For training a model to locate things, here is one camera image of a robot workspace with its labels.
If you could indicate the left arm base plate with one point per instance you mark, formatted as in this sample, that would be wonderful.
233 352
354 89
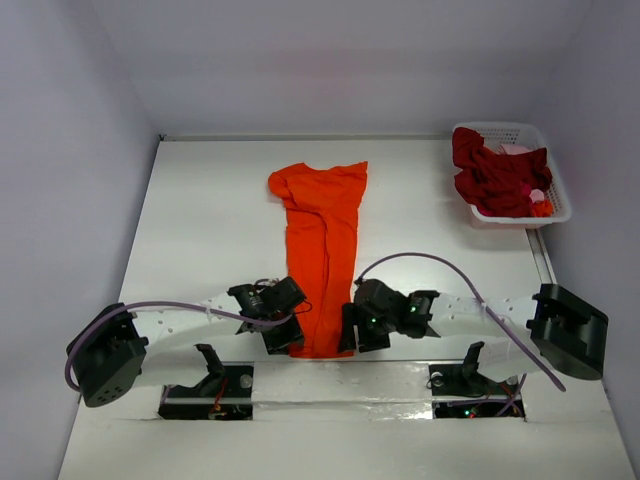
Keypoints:
224 394

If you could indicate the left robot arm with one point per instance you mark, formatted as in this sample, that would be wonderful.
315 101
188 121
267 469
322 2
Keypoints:
171 343

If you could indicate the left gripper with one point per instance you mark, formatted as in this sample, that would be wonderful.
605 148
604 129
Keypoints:
277 344

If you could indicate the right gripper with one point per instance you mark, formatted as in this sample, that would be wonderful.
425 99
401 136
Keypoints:
358 329

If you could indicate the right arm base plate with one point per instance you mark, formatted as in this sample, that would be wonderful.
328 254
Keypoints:
460 392

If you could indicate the orange t shirt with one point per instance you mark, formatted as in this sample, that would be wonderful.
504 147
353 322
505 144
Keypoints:
322 214

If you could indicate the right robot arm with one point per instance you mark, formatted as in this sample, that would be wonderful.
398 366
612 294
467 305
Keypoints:
551 330

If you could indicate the white plastic basket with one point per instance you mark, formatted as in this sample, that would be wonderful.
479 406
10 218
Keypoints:
497 133

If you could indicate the dark red t shirt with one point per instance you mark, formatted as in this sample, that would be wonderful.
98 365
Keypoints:
484 179

